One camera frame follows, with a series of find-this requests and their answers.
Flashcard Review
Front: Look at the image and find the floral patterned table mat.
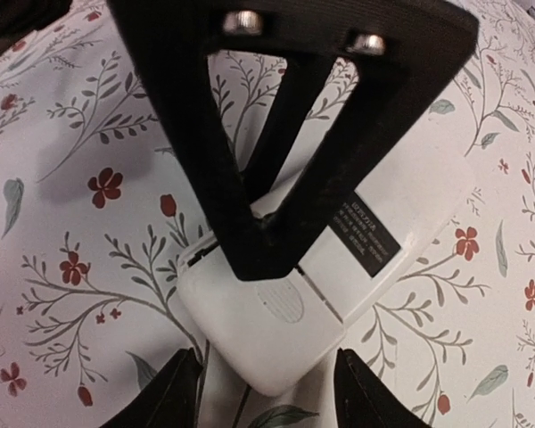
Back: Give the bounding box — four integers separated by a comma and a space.
0, 1, 535, 427

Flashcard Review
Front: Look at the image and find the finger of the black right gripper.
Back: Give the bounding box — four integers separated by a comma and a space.
109, 1, 480, 282
244, 55, 334, 202

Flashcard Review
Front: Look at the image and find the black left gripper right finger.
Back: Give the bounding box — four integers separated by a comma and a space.
333, 349, 428, 428

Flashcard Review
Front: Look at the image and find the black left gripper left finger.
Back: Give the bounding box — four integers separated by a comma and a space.
102, 349, 202, 428

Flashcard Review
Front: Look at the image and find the white and red remote control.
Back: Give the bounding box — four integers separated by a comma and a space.
176, 93, 472, 397

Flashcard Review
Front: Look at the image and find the white battery cover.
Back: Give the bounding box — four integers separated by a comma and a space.
178, 252, 345, 397

